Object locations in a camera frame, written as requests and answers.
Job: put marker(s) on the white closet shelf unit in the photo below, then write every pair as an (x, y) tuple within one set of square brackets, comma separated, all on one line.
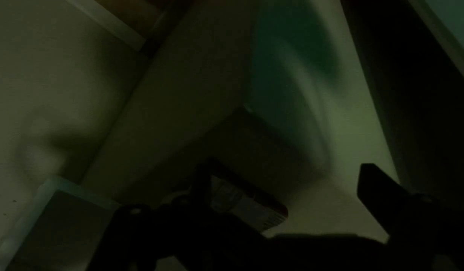
[(192, 91)]

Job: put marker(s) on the small grey striped box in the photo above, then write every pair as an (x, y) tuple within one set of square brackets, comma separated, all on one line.
[(248, 204)]

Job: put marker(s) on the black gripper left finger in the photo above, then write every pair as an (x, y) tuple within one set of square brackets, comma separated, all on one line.
[(167, 235)]

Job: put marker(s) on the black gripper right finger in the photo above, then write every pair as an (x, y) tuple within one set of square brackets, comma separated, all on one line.
[(423, 231)]

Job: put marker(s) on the teal framed box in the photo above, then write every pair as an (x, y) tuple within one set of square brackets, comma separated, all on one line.
[(61, 226)]

